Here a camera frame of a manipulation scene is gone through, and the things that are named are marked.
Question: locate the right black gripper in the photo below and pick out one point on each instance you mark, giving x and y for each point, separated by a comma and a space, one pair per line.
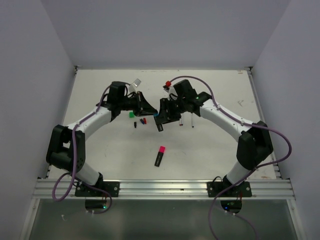
165, 115

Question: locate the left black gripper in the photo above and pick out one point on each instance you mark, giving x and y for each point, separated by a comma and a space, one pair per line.
142, 108

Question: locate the green highlighter cap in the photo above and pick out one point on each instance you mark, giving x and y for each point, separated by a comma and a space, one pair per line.
131, 114

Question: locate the blue black highlighter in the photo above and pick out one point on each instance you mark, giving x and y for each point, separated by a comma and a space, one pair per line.
159, 125

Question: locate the pink black highlighter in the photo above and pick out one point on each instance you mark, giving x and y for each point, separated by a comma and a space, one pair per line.
159, 156

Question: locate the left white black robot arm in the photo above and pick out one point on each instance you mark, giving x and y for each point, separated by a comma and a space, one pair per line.
67, 145

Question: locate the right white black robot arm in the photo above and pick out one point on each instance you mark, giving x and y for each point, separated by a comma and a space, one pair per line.
254, 143

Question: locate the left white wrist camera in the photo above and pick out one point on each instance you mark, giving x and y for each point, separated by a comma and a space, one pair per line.
134, 86

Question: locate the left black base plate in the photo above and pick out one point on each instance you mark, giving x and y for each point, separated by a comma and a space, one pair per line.
85, 190

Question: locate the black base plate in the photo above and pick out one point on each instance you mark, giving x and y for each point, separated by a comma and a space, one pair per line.
85, 190
220, 189

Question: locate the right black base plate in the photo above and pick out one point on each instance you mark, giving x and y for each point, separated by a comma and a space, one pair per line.
220, 189

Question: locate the aluminium front rail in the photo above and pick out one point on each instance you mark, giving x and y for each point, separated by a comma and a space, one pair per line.
265, 189

